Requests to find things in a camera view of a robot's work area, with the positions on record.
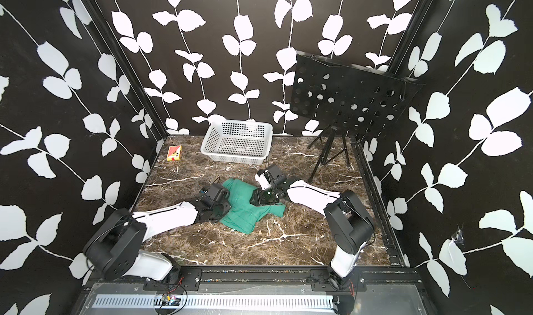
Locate green long pants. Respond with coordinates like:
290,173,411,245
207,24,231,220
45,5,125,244
219,178,285,235

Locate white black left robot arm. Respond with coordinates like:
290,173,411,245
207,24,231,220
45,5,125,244
83,196,231,281

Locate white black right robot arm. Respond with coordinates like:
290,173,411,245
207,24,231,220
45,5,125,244
251,176,376,289

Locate white plastic perforated basket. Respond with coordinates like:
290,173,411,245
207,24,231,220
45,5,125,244
201,120,273,165

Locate yellow red playing card box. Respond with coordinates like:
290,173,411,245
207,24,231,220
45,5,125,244
166,145,183,161

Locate small green circuit board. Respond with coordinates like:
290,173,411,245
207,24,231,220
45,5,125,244
160,295,182,308

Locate black perforated music stand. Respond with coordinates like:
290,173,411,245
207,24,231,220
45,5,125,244
290,51,423,167

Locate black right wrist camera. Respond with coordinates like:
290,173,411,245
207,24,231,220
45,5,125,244
255,165,287,190

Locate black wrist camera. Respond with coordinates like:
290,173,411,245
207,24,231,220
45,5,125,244
205,183,230,205
255,165,287,190

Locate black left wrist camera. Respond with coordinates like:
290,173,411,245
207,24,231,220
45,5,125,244
205,183,230,205

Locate white slotted cable duct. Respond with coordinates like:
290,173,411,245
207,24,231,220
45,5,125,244
90,294,335,312

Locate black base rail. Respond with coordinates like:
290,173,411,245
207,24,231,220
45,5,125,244
85,266,426,293

